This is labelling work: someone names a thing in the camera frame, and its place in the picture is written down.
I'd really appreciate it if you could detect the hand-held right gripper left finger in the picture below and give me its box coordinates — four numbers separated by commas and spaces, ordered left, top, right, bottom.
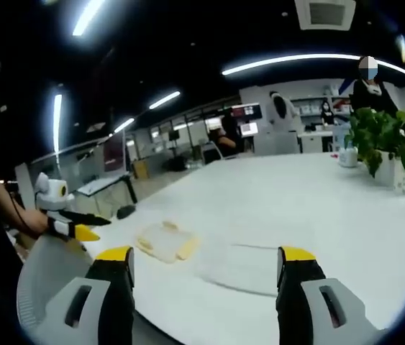
36, 245, 137, 345

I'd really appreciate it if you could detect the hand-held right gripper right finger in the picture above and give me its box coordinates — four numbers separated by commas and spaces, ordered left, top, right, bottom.
276, 245, 380, 345

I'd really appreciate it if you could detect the white desk with black legs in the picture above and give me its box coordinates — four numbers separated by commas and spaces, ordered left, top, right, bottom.
75, 172, 139, 206

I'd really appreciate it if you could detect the grey white office chair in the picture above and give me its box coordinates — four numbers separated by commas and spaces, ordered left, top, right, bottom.
16, 235, 97, 341

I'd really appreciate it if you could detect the small black object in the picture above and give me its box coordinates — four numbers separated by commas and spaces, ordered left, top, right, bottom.
116, 205, 137, 220

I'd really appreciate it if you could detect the ceiling light strip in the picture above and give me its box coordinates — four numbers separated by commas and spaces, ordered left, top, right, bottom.
148, 91, 181, 110
112, 117, 136, 134
52, 93, 63, 155
71, 0, 106, 37

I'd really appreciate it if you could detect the dark red monitor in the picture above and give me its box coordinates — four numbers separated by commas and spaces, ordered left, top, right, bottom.
102, 132, 128, 173

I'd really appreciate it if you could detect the cardboard box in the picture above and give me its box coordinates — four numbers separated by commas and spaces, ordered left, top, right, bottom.
132, 159, 150, 180

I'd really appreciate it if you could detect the white round container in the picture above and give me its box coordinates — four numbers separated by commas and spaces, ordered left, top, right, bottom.
337, 146, 360, 168

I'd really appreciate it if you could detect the white counter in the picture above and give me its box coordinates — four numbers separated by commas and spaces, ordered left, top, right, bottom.
296, 129, 335, 154

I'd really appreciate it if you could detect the white plant pot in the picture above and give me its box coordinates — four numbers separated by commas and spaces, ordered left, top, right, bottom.
373, 149, 405, 188

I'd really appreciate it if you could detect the blue and white bottle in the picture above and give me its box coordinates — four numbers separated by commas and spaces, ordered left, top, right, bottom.
332, 125, 351, 152

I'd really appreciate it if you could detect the green leafy plant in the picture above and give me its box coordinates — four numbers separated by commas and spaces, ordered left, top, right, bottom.
344, 106, 405, 181

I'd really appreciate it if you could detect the white shelf with boxes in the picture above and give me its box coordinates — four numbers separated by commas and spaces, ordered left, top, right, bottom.
289, 94, 353, 125

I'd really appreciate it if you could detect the long curved ceiling light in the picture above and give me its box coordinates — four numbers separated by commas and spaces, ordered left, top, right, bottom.
221, 53, 405, 81

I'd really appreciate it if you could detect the ceiling air vent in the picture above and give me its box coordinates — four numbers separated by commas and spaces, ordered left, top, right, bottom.
293, 0, 358, 32

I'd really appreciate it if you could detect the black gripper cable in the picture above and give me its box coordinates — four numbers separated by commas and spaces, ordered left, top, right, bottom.
6, 185, 27, 226

